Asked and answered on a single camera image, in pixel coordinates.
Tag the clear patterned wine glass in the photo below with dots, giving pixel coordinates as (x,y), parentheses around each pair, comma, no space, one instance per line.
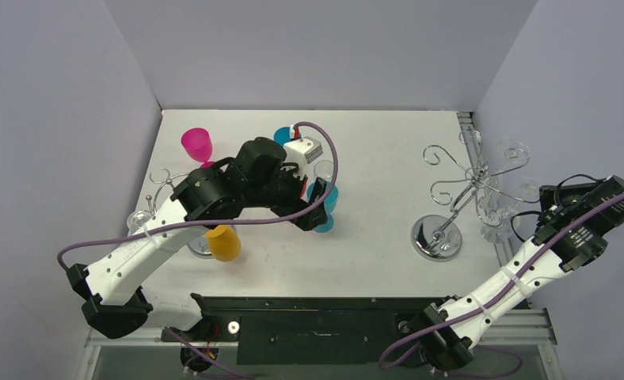
(495,208)

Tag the clear glass tumbler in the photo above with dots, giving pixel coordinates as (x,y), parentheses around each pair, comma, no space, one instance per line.
(324,170)

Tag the orange plastic wine glass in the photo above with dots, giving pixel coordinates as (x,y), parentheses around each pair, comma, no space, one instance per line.
(223,242)

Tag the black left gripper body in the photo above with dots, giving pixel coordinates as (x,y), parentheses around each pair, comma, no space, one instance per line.
(283,195)

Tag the chrome wine glass rack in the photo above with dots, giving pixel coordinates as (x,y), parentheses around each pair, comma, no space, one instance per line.
(437,237)
(168,180)

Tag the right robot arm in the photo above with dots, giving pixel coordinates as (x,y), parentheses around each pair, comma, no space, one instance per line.
(567,238)

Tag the pink plastic wine glass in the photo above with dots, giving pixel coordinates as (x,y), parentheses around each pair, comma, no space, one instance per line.
(198,145)

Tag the clear glass on left rack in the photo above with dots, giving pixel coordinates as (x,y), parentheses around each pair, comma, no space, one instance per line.
(137,219)

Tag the chrome right wine glass rack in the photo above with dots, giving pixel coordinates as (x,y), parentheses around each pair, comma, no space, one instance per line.
(437,237)

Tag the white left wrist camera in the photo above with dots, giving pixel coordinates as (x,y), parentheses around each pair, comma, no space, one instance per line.
(300,152)

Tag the chrome left wine glass rack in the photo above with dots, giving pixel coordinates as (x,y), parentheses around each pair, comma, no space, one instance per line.
(168,180)

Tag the blue plastic wine glass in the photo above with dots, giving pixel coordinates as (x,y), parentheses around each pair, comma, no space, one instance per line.
(284,135)

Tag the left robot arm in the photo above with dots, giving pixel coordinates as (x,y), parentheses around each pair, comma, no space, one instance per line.
(207,202)

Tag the teal wine glass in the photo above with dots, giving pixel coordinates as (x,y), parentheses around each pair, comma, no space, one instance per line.
(330,203)

